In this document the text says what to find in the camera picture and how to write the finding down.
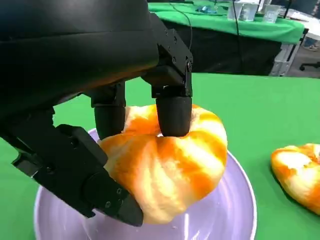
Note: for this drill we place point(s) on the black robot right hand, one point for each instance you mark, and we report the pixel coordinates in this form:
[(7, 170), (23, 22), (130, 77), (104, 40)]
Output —
[(75, 50)]

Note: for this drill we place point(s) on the orange white toy bread roll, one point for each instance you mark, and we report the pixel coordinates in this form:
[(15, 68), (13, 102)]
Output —
[(170, 170), (297, 172)]

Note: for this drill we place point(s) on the blue crumpled item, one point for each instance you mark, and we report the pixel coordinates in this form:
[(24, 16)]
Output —
[(206, 9)]

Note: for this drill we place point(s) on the black table skirt cloth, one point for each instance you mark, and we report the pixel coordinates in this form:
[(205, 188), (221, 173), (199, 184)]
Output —
[(215, 50)]

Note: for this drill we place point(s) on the clear plastic cup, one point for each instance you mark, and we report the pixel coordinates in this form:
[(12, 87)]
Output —
[(235, 11), (249, 12), (270, 13)]

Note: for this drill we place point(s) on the green cloth on neighbouring table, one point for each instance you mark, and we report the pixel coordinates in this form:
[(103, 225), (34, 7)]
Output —
[(275, 32)]

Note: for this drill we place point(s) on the lilac plate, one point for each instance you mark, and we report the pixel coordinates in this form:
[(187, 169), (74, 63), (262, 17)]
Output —
[(212, 220)]

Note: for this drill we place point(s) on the black office chair base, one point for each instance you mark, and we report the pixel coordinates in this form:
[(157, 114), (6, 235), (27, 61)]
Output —
[(311, 65)]

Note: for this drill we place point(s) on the grey aluminium frame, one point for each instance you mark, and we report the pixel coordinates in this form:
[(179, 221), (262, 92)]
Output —
[(280, 62)]

